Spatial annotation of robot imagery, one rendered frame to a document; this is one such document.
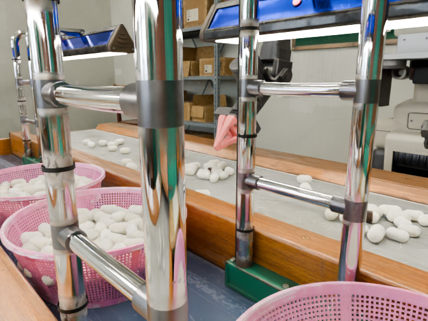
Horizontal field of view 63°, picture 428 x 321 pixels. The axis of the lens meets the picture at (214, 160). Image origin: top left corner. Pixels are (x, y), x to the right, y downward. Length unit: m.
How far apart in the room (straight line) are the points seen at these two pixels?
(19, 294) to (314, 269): 0.33
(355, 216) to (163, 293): 0.24
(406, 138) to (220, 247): 0.81
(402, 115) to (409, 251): 0.76
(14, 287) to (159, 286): 0.25
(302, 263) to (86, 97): 0.34
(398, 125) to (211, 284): 0.90
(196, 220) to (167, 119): 0.44
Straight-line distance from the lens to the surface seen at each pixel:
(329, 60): 2.98
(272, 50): 0.88
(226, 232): 0.55
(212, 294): 0.53
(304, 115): 3.09
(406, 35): 1.25
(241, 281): 0.52
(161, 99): 0.16
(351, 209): 0.38
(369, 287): 0.40
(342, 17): 0.52
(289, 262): 0.48
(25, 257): 0.50
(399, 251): 0.56
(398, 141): 1.24
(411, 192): 0.78
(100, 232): 0.58
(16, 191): 0.84
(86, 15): 5.47
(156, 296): 0.20
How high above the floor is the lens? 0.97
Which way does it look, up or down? 13 degrees down
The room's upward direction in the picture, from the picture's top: straight up
